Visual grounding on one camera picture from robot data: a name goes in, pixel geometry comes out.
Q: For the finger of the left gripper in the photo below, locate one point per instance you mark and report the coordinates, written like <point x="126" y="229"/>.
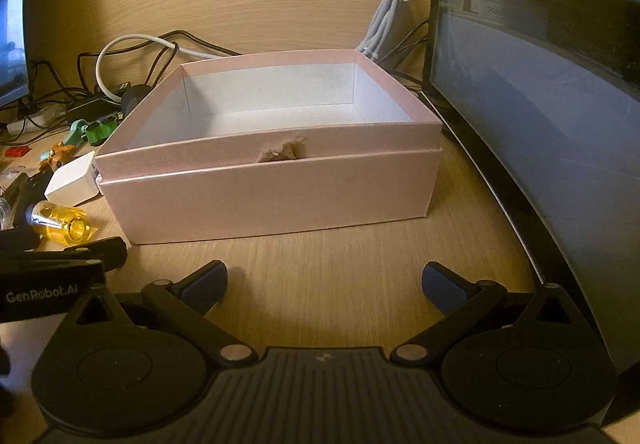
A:
<point x="112" y="252"/>

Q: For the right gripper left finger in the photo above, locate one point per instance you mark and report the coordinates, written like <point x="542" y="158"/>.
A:
<point x="181" y="308"/>

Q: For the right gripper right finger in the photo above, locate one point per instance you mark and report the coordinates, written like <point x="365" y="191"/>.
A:
<point x="464" y="305"/>

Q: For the yellow liquid bottle black cap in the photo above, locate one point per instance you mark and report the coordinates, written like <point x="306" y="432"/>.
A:
<point x="67" y="226"/>

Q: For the white power adapter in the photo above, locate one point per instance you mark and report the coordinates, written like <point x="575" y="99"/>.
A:
<point x="74" y="183"/>

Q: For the orange toy figure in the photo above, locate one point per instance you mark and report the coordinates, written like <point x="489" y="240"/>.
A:
<point x="57" y="156"/>

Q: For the green purple toy car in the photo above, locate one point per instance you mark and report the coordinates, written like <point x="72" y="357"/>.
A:
<point x="94" y="133"/>

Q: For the red small block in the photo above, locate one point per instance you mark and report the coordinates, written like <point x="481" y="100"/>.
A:
<point x="17" y="151"/>

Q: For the black power brick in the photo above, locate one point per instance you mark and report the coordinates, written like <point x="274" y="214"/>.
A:
<point x="91" y="108"/>

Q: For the white power strip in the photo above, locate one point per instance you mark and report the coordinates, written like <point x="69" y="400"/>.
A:
<point x="46" y="117"/>

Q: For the pink open cardboard box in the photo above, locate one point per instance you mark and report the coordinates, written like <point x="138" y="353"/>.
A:
<point x="270" y="143"/>

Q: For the dark monitor screen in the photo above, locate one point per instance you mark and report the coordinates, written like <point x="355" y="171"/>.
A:
<point x="14" y="66"/>

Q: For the glass-sided computer case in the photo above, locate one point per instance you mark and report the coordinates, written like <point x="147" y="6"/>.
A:
<point x="551" y="89"/>

